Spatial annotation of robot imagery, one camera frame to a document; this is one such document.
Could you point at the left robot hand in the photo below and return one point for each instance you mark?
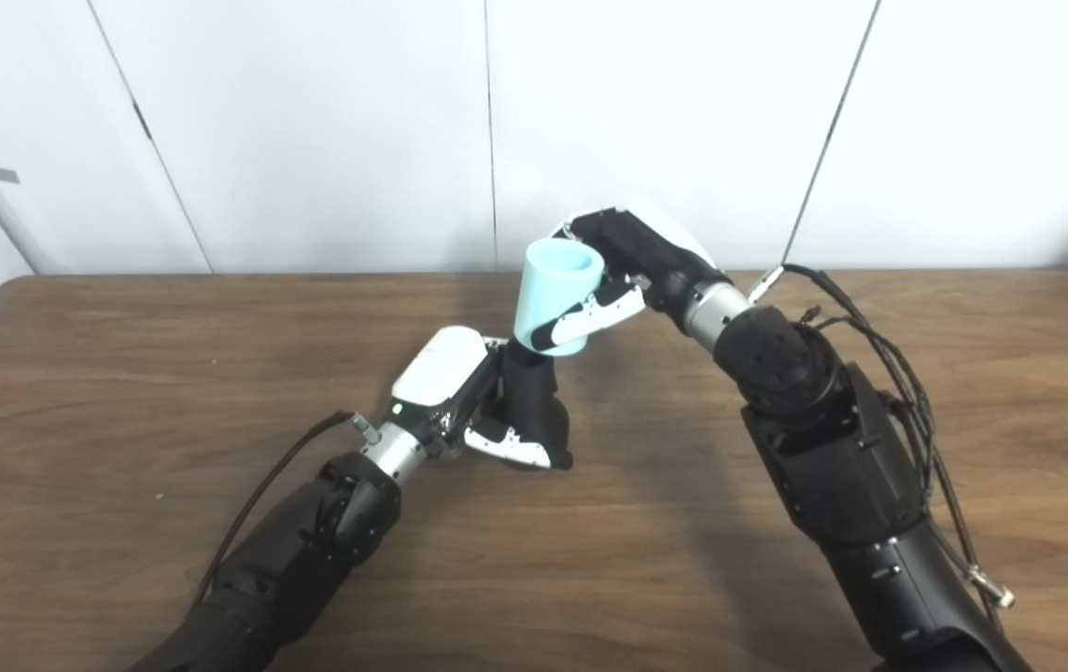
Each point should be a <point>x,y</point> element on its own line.
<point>436,369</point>

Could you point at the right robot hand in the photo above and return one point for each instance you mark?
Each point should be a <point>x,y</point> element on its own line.
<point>665,252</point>

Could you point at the black funnel-shaped nozzle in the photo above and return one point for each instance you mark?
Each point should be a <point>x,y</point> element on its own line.
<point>534,401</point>

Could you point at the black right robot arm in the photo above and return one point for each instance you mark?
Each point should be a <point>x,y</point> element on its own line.
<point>833,448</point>

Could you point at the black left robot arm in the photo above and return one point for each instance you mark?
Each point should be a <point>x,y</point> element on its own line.
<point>301,551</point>

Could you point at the small grey wall label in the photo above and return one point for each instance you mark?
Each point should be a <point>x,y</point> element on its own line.
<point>4,174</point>

